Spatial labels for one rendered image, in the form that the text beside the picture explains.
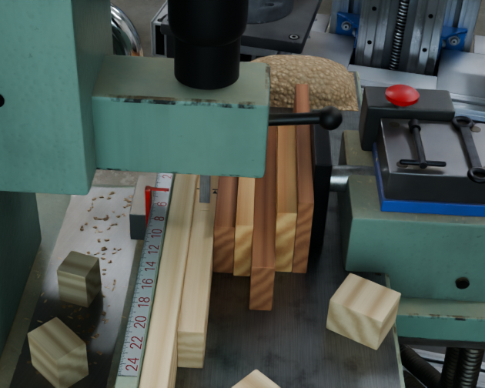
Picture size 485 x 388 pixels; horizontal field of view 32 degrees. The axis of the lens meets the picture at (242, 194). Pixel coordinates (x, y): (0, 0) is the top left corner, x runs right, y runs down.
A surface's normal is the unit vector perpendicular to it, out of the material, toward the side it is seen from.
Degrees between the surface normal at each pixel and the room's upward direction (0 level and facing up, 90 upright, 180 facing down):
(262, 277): 90
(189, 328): 0
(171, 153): 90
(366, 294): 0
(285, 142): 0
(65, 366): 90
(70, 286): 90
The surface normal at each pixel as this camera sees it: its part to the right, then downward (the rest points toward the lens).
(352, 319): -0.51, 0.50
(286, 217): -0.04, 0.60
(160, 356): 0.04, -0.80
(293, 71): 0.00, -0.53
